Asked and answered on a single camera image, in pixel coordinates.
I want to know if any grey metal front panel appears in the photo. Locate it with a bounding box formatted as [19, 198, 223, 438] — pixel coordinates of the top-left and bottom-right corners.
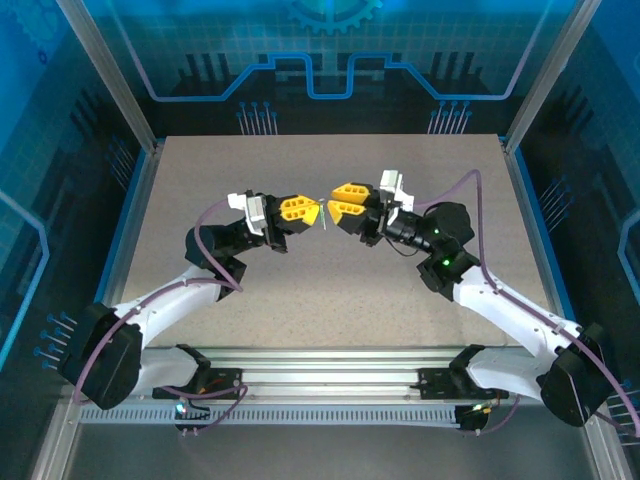
[62, 422, 604, 480]

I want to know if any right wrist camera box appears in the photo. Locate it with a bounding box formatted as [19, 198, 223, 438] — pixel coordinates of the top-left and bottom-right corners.
[378, 169, 416, 211]

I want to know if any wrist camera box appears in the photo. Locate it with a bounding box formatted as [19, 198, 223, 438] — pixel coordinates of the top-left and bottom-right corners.
[378, 169, 416, 211]
[227, 191, 266, 236]

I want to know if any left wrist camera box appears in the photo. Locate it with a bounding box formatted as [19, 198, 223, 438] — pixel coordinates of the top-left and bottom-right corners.
[227, 191, 266, 236]

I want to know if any aluminium table side rail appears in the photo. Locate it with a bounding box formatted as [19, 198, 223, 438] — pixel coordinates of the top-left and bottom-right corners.
[499, 137, 589, 364]
[82, 142, 164, 364]

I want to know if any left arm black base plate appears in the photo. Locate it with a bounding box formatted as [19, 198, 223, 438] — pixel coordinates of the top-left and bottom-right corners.
[149, 367, 245, 401]

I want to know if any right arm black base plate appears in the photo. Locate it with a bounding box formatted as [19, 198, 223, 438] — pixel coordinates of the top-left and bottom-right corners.
[418, 367, 511, 401]

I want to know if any aluminium mounting rail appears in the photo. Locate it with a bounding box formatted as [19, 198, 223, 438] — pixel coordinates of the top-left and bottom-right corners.
[63, 346, 604, 407]

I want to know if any black cable bracket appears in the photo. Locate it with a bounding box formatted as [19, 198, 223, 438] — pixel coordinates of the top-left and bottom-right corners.
[173, 397, 212, 435]
[453, 401, 490, 435]

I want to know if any aluminium frame post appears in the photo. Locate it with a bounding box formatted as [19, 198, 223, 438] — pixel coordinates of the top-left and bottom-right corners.
[54, 0, 161, 151]
[504, 0, 604, 151]

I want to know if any slotted grey cable duct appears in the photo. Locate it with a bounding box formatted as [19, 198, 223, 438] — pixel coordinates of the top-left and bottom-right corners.
[79, 405, 489, 426]

